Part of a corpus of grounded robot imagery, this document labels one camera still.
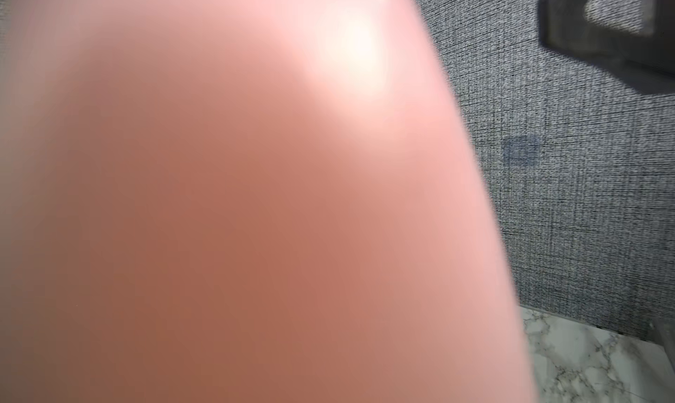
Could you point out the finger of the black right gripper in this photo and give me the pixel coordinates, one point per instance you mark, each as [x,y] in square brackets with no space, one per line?
[643,61]

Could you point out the pink plastic spray bottle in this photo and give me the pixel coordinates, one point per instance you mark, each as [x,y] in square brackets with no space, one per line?
[245,201]

